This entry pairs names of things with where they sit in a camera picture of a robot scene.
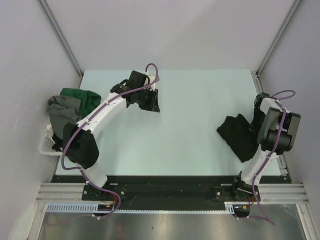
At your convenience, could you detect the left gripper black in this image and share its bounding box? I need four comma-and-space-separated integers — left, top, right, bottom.
136, 87, 160, 113

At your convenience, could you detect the black printed t shirt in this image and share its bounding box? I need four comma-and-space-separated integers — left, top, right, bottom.
216, 114, 258, 163

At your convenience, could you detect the white plastic laundry basket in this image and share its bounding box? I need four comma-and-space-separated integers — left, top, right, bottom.
38, 123, 62, 156

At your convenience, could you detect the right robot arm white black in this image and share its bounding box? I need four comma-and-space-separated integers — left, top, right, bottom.
230, 92, 301, 201

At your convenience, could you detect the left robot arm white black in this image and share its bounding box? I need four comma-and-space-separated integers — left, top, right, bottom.
61, 70, 160, 200

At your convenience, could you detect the green t shirt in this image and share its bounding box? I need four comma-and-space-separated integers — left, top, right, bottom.
60, 88, 102, 118

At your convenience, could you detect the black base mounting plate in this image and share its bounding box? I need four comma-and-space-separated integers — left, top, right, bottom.
49, 175, 293, 217

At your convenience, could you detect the grey t shirt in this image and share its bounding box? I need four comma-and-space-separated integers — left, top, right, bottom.
46, 95, 82, 139

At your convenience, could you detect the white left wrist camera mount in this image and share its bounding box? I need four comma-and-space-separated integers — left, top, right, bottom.
144, 72, 158, 91

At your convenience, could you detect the right aluminium frame rail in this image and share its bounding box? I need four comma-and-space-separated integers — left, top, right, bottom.
250, 70, 289, 180

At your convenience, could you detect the right aluminium corner post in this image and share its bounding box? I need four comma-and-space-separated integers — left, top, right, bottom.
255, 0, 304, 77

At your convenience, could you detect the aluminium corner post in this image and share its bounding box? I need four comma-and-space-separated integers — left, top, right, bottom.
36, 0, 84, 79
255, 0, 304, 77

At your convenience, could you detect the grey cable duct strip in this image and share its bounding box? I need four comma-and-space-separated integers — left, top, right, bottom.
46, 203, 235, 215

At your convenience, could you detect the left aluminium corner post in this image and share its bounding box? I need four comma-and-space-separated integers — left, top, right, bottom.
36, 0, 84, 79

